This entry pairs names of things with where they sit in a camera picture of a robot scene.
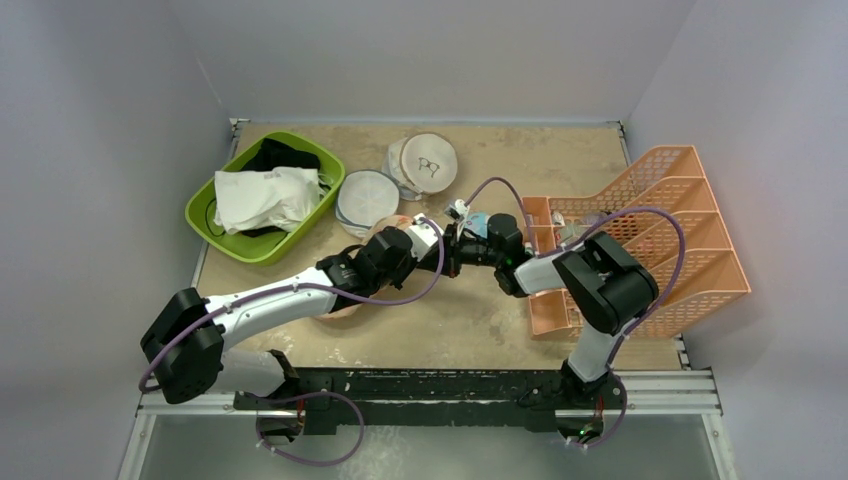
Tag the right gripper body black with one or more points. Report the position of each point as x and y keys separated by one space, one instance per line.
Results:
x=465 y=249

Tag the floral mesh laundry bag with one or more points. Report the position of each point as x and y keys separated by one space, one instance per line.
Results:
x=401 y=222

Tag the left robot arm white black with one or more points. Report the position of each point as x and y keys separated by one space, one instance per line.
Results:
x=191 y=347

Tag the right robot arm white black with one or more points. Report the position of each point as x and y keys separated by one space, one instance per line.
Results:
x=610 y=288

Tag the beige glasses print laundry bag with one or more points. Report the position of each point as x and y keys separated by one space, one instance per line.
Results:
x=421 y=165

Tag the white round mesh laundry bag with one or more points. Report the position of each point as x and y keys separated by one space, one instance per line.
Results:
x=364 y=198

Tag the blue toothbrush blister pack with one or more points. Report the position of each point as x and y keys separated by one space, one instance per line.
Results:
x=476 y=223

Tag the grey box in organizer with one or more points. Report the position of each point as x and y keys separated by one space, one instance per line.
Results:
x=569 y=233

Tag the orange plastic file organizer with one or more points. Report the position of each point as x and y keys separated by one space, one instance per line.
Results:
x=673 y=227

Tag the white cloth in bin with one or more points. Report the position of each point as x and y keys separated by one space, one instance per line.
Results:
x=282 y=198

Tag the green plastic bin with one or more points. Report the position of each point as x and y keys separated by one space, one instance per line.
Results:
x=269 y=248

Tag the black garment in bin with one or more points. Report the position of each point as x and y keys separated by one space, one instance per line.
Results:
x=273 y=154

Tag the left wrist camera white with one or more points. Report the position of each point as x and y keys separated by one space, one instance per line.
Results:
x=424 y=234

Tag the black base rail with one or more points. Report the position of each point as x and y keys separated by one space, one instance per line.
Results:
x=539 y=401

